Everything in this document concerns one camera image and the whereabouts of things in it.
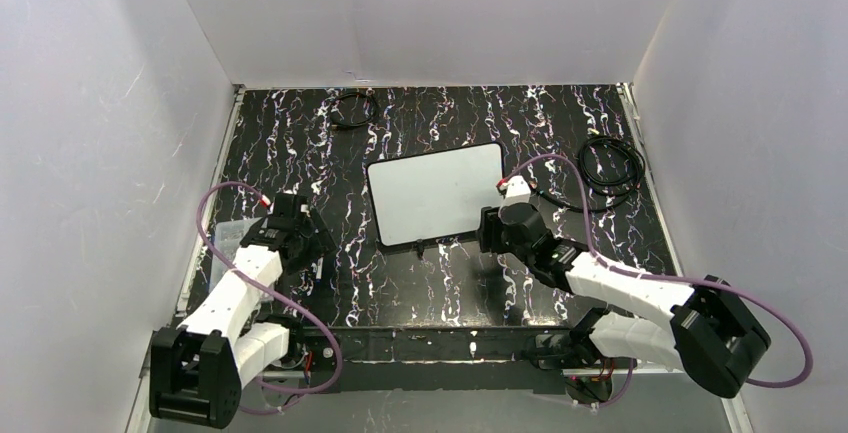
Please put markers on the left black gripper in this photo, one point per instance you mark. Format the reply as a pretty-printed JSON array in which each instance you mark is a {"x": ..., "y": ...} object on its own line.
[{"x": 315, "y": 242}]

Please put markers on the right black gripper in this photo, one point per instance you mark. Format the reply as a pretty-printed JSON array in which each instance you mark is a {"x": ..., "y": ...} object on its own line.
[{"x": 488, "y": 230}]

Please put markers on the white blue whiteboard marker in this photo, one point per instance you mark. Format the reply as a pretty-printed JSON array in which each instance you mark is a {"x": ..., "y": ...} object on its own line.
[{"x": 318, "y": 270}]

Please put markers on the white whiteboard black frame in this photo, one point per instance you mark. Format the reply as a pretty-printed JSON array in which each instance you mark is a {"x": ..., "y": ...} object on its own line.
[{"x": 429, "y": 196}]

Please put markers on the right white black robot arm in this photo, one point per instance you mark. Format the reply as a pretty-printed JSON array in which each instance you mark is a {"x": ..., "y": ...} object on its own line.
[{"x": 703, "y": 330}]

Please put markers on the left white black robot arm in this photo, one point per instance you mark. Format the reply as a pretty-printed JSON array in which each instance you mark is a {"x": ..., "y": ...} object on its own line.
[{"x": 199, "y": 368}]

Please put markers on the clear plastic parts box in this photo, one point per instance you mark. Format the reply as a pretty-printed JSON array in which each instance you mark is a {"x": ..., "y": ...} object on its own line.
[{"x": 226, "y": 238}]

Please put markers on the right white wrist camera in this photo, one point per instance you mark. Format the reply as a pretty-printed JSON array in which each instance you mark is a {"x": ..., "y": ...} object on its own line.
[{"x": 514, "y": 190}]

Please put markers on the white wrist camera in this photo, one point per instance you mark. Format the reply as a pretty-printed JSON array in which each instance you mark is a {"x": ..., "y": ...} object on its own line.
[
  {"x": 289, "y": 205},
  {"x": 514, "y": 190}
]

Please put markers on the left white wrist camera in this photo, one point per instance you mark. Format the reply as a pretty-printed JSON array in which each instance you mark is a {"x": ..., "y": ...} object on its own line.
[{"x": 289, "y": 205}]

